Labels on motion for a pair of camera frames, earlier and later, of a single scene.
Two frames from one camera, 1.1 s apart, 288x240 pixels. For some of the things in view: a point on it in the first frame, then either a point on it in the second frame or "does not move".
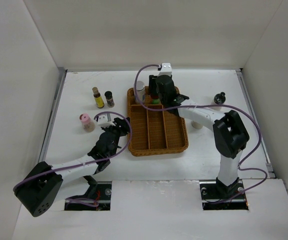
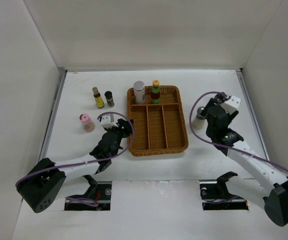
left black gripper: (121, 125) does not move
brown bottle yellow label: (98, 99) does not move
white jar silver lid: (141, 92) does not move
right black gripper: (152, 85) to (231, 117)
